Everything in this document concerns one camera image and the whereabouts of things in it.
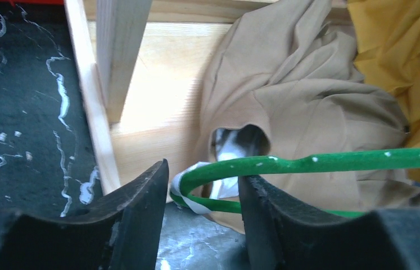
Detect green hanger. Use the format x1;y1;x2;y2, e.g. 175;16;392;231
170;148;420;214

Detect brown skirt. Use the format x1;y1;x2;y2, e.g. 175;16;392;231
193;0;420;235

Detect yellow skirt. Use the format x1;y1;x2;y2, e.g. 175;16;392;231
345;0;420;208

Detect red plastic bin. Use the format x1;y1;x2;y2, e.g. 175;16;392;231
0;0;64;5

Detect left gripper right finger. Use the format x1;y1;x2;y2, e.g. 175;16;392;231
239;175;420;269

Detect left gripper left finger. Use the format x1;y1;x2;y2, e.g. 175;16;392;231
0;160;169;269

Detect wooden clothes rack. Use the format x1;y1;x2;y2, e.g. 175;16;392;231
64;0;352;196

